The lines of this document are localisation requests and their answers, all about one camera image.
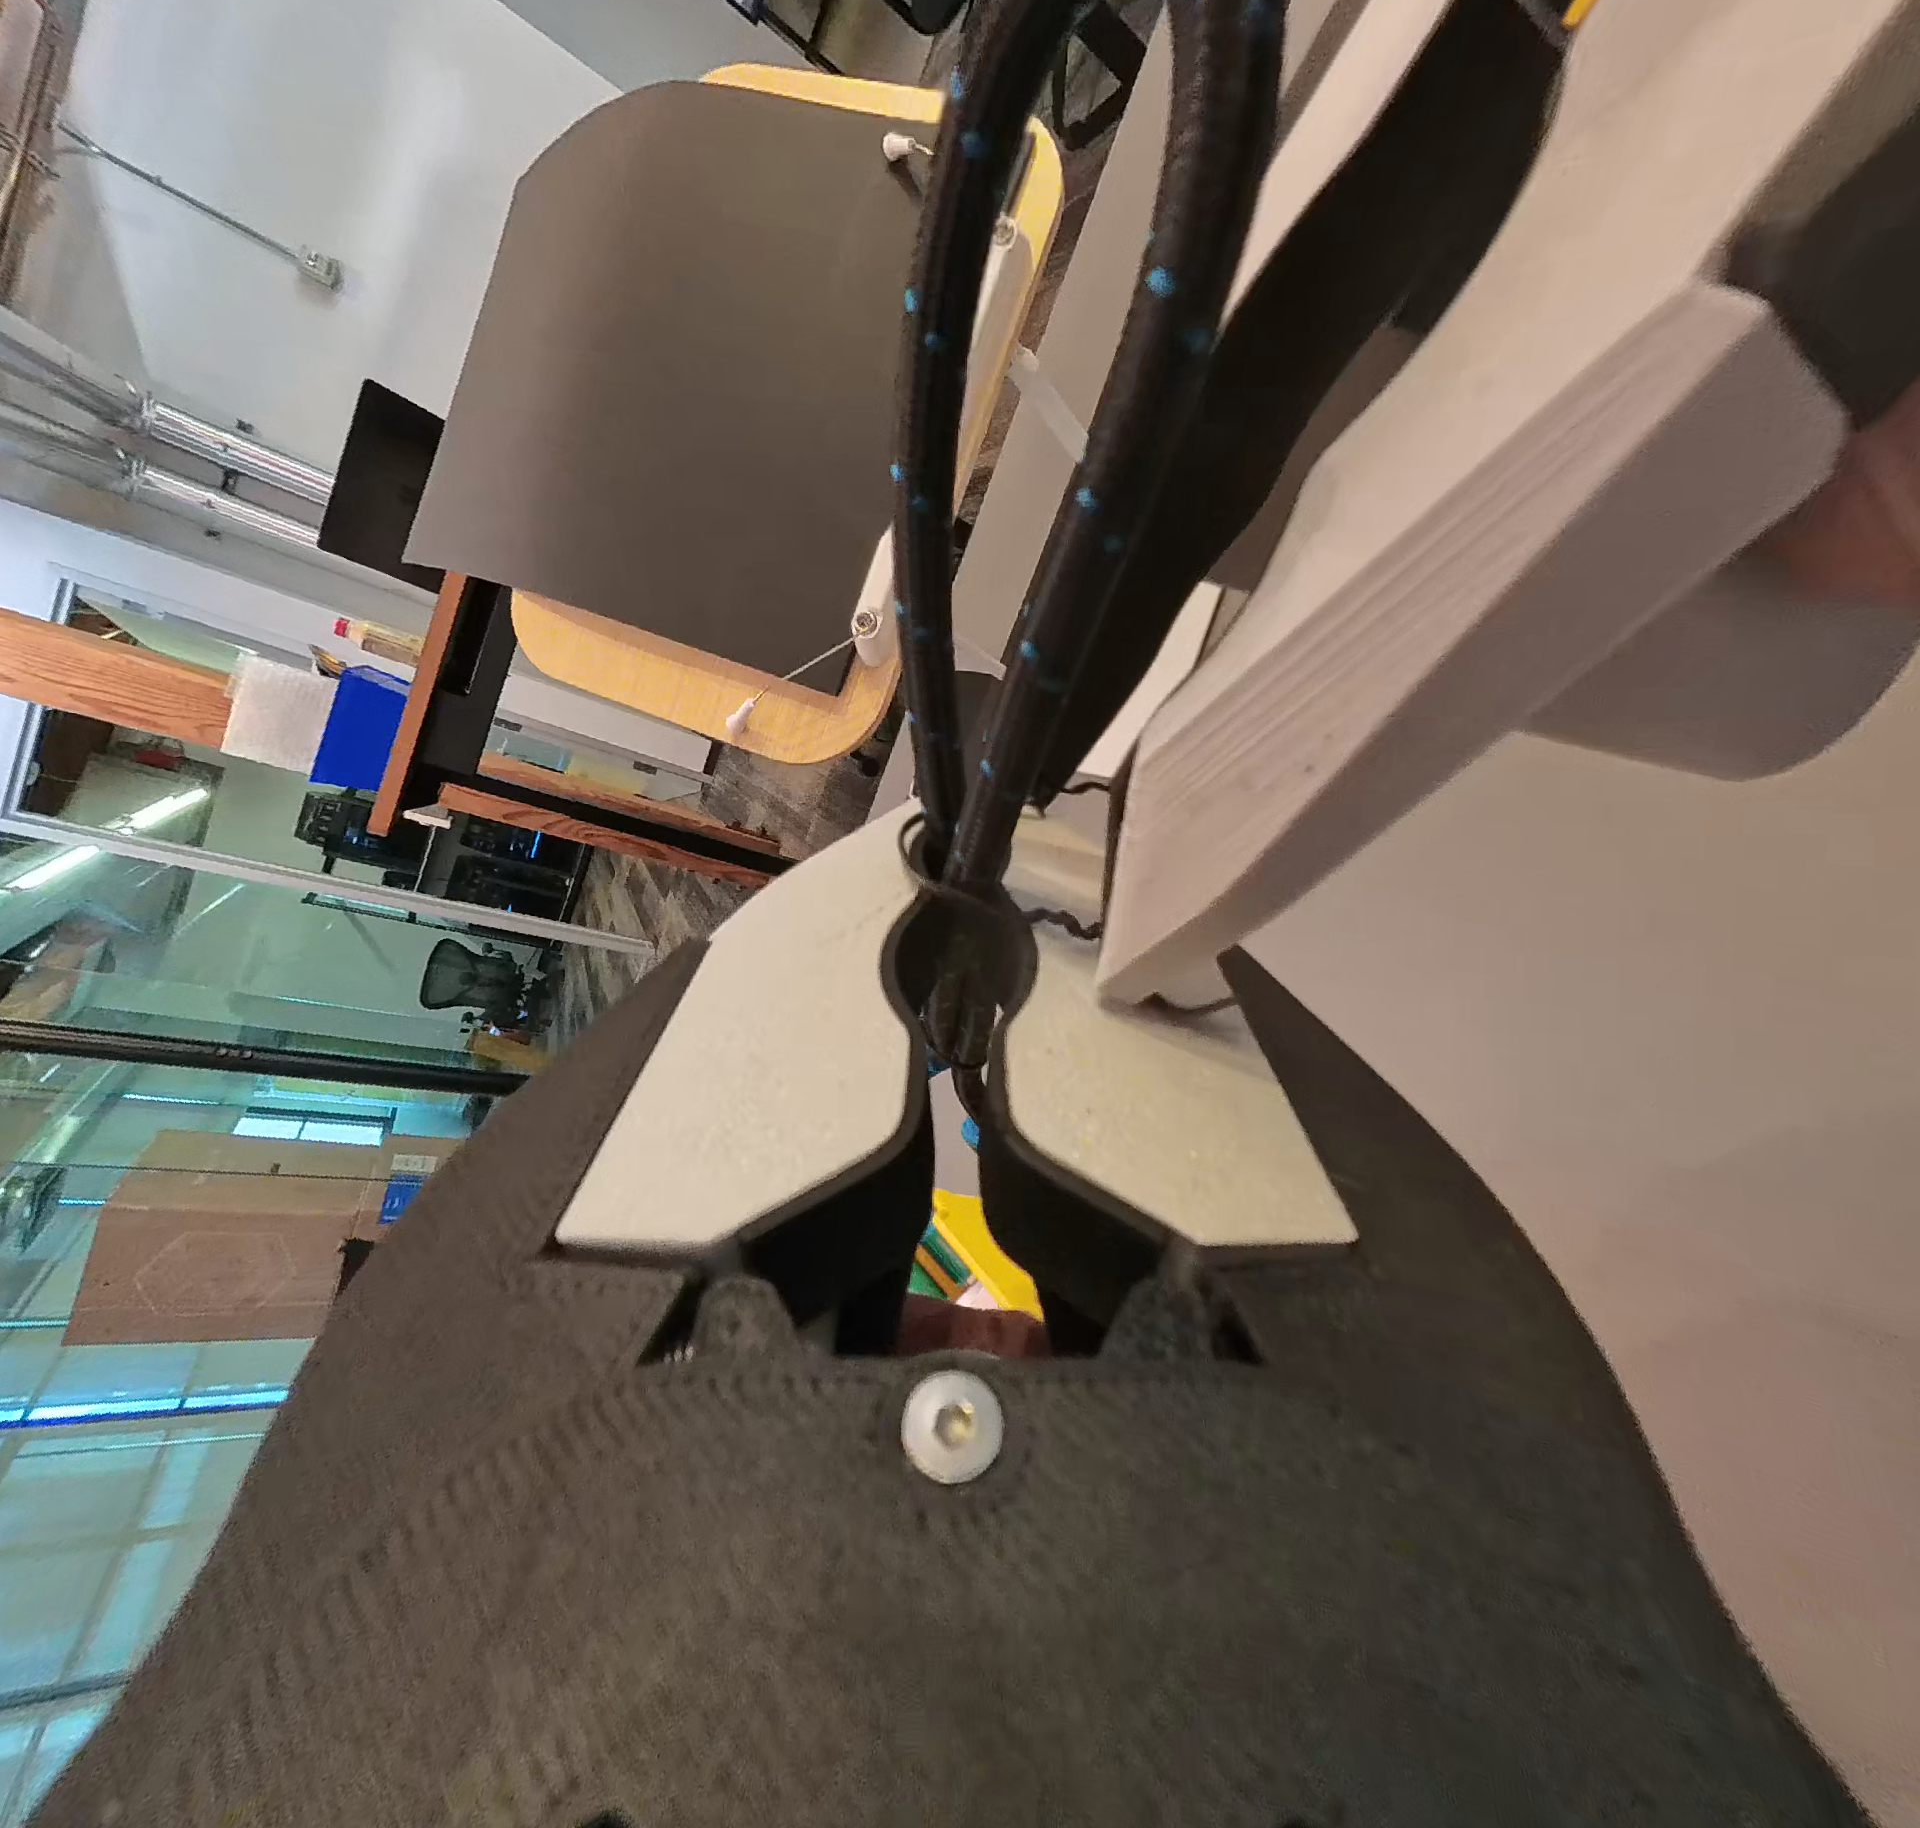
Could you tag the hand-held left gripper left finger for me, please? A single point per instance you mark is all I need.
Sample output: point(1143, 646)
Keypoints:
point(751, 1095)

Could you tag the person's right hand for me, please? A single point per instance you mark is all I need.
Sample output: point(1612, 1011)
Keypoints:
point(1876, 525)

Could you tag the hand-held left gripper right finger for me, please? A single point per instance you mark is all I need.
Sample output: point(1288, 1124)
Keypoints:
point(1200, 1138)

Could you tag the blue storage bin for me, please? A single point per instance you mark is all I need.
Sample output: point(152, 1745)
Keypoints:
point(366, 734)

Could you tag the brown cardboard box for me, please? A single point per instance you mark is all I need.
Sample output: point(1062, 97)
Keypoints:
point(241, 1244)

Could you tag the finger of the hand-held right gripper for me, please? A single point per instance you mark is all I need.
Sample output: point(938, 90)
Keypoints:
point(1366, 118)
point(1560, 449)

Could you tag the brown wooden side desk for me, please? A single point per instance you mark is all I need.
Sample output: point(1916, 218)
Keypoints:
point(436, 705)

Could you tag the black wall screen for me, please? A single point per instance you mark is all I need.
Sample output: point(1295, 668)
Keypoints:
point(382, 479)

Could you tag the dark monitor with wooden back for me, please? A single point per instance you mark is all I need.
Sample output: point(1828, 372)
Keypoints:
point(690, 358)

